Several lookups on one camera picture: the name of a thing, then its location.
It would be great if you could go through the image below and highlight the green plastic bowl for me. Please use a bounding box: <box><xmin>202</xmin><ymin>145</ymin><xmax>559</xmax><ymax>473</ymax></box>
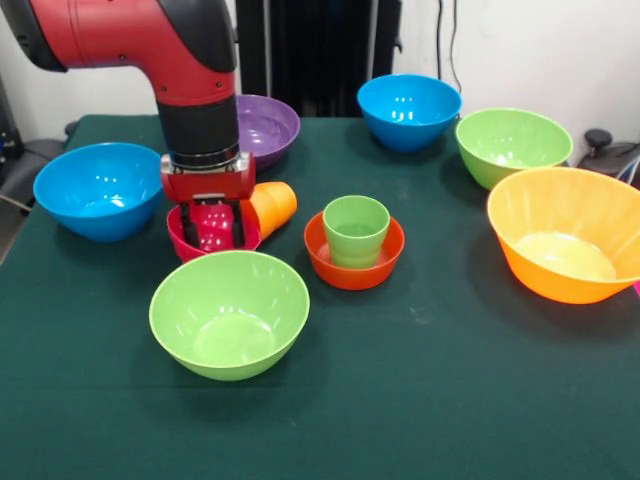
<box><xmin>455</xmin><ymin>107</ymin><xmax>574</xmax><ymax>191</ymax></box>
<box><xmin>149</xmin><ymin>250</ymin><xmax>311</xmax><ymax>382</ymax></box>

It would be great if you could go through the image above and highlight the red-orange plastic bowl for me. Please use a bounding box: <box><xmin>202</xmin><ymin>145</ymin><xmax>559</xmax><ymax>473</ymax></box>
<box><xmin>303</xmin><ymin>210</ymin><xmax>406</xmax><ymax>291</ymax></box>

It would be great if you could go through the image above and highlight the blue plastic bowl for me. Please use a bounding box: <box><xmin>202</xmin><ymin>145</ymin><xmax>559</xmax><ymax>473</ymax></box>
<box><xmin>356</xmin><ymin>73</ymin><xmax>463</xmax><ymax>154</ymax></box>
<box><xmin>32</xmin><ymin>142</ymin><xmax>165</xmax><ymax>244</ymax></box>

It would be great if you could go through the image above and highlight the purple plastic bowl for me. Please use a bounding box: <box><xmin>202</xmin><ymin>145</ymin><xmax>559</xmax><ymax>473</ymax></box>
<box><xmin>235</xmin><ymin>94</ymin><xmax>301</xmax><ymax>172</ymax></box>

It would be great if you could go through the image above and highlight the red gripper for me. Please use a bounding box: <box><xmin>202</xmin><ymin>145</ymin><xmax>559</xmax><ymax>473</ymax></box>
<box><xmin>159</xmin><ymin>150</ymin><xmax>257</xmax><ymax>250</ymax></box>

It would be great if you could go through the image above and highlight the pink plastic bowl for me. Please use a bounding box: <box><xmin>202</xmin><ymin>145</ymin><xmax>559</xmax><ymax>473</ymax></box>
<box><xmin>166</xmin><ymin>198</ymin><xmax>263</xmax><ymax>265</ymax></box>

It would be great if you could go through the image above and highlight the dark green table cloth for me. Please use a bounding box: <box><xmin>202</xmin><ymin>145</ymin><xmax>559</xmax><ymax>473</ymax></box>
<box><xmin>0</xmin><ymin>114</ymin><xmax>640</xmax><ymax>480</ymax></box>

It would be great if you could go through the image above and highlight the dark grey chair base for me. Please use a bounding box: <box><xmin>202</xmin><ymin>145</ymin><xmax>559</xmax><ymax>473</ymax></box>
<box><xmin>577</xmin><ymin>128</ymin><xmax>640</xmax><ymax>189</ymax></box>
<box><xmin>0</xmin><ymin>137</ymin><xmax>66</xmax><ymax>211</ymax></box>

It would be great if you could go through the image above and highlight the green plastic cup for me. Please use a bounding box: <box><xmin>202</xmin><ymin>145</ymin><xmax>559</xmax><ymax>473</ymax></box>
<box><xmin>322</xmin><ymin>195</ymin><xmax>391</xmax><ymax>270</ymax></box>

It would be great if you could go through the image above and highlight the orange plastic cup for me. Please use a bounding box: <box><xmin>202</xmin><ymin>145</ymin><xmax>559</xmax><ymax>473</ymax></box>
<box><xmin>239</xmin><ymin>181</ymin><xmax>298</xmax><ymax>240</ymax></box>

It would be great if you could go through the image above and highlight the large orange plastic bowl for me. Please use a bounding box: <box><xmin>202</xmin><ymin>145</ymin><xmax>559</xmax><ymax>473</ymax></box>
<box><xmin>487</xmin><ymin>166</ymin><xmax>640</xmax><ymax>305</ymax></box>

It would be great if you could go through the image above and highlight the black wall cable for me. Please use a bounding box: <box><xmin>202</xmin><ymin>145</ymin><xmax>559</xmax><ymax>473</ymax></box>
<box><xmin>449</xmin><ymin>0</ymin><xmax>464</xmax><ymax>96</ymax></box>
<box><xmin>435</xmin><ymin>0</ymin><xmax>447</xmax><ymax>81</ymax></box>

